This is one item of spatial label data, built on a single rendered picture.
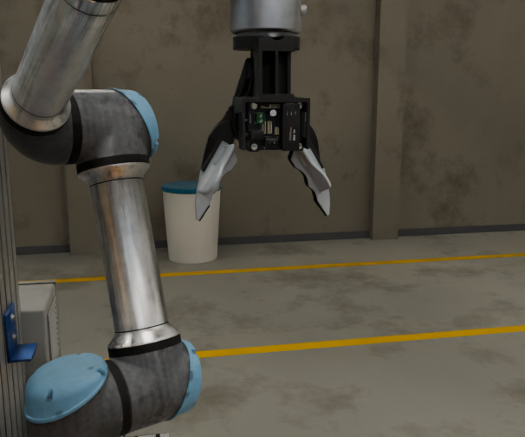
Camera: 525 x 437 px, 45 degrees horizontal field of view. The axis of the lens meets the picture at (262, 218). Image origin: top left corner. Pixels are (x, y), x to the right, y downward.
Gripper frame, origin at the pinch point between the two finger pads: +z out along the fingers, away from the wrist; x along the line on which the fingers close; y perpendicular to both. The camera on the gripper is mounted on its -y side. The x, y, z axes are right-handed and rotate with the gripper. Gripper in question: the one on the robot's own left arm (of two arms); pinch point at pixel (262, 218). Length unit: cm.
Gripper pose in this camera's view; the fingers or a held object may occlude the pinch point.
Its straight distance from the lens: 73.4
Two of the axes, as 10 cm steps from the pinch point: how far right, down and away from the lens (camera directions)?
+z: 0.0, 9.8, 2.1
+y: 2.0, 2.0, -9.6
